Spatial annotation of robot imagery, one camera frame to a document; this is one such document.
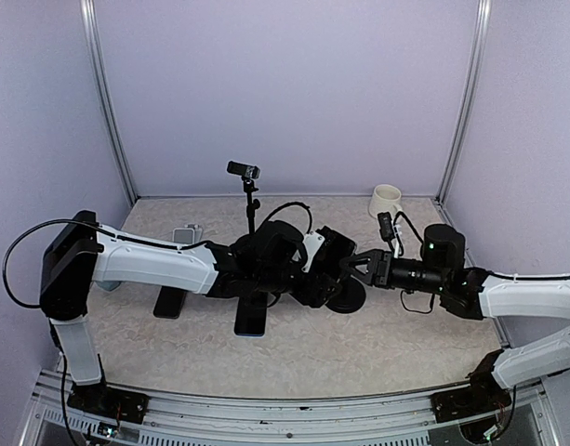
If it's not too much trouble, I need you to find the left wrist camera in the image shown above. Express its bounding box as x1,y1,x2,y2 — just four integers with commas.
294,231,325,273

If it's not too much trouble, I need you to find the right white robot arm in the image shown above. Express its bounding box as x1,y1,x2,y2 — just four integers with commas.
340,224,570,413

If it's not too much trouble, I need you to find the right aluminium frame post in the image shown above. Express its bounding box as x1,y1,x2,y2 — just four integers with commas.
436,0,493,207

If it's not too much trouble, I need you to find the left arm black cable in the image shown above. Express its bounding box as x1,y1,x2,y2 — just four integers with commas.
0,201,313,310

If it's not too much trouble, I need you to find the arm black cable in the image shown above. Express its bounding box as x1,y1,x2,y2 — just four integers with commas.
0,201,313,310
395,211,428,245

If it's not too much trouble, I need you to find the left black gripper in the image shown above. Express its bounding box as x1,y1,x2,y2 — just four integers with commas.
257,262,340,307

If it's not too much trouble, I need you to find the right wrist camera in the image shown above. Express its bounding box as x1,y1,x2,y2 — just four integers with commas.
377,212,404,258

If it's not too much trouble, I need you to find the front aluminium rail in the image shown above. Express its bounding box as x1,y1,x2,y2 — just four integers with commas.
13,370,563,445

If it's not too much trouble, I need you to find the black phone red case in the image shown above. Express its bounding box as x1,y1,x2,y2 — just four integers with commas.
152,286,188,320

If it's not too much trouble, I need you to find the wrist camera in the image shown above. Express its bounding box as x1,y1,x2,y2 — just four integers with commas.
377,212,404,258
294,231,325,273

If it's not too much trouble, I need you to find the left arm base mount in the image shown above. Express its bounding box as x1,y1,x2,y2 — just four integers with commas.
67,366,150,425

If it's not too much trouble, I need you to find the cream ceramic mug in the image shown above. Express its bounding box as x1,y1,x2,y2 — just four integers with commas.
368,184,403,218

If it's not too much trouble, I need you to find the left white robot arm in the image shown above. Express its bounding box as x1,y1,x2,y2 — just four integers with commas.
39,211,357,413

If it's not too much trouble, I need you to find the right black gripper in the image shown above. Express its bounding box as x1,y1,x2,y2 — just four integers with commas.
339,248,449,295

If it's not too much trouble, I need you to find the light blue mug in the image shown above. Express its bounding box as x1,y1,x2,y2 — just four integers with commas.
97,281,121,292

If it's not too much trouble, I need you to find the blue phone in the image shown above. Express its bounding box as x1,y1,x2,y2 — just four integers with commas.
233,296,268,337

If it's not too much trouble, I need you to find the black tall phone stand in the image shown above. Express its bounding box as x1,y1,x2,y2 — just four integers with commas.
227,161,260,235

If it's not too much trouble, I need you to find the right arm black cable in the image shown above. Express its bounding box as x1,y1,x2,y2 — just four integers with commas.
395,211,428,245

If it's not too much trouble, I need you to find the aluminium frame post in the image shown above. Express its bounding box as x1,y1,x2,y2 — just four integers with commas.
436,0,493,207
80,0,139,206

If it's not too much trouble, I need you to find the silver folding phone stand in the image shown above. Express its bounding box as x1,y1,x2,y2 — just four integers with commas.
172,224,204,245

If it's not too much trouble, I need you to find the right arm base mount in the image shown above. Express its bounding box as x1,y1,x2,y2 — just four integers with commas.
431,349,512,423

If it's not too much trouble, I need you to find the left aluminium frame post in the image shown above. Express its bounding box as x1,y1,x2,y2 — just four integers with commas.
80,0,139,206

